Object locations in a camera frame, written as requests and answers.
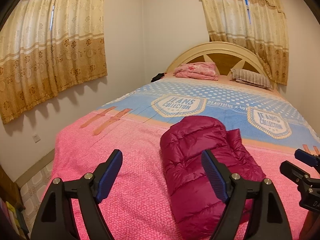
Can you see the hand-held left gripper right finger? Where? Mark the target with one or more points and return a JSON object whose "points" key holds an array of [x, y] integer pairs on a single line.
{"points": [[212, 177]]}

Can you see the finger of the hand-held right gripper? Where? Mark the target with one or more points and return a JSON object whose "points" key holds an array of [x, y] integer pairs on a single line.
{"points": [[306, 157], [291, 168]]}

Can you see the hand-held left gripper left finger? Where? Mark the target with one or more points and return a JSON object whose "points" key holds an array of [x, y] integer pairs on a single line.
{"points": [[111, 175]]}

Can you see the magenta quilted puffer jacket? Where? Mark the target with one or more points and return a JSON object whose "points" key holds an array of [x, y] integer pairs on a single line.
{"points": [[190, 142]]}

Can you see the person's right forearm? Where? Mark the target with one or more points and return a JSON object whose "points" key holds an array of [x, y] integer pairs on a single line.
{"points": [[312, 225]]}

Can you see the pink and blue printed blanket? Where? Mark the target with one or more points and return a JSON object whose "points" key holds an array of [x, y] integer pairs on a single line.
{"points": [[137, 142]]}

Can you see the striped pillow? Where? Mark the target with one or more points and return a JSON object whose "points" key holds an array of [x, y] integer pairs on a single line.
{"points": [[252, 77]]}

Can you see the brown wooden cabinet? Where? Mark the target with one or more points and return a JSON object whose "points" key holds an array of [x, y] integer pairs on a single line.
{"points": [[12, 192]]}

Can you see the folded pink floral quilt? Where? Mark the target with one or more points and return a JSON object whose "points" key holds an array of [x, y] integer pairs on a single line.
{"points": [[197, 70]]}

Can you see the black bedside object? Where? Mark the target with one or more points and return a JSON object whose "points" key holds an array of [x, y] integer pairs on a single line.
{"points": [[157, 76]]}

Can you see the cream wooden bed headboard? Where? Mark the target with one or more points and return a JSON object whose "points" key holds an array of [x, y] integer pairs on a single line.
{"points": [[225, 46]]}

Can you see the beige floral window curtain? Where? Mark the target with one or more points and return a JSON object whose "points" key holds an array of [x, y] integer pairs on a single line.
{"points": [[50, 55], [225, 17]]}

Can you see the white wall socket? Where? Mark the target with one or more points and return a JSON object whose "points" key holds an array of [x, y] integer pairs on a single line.
{"points": [[36, 138]]}

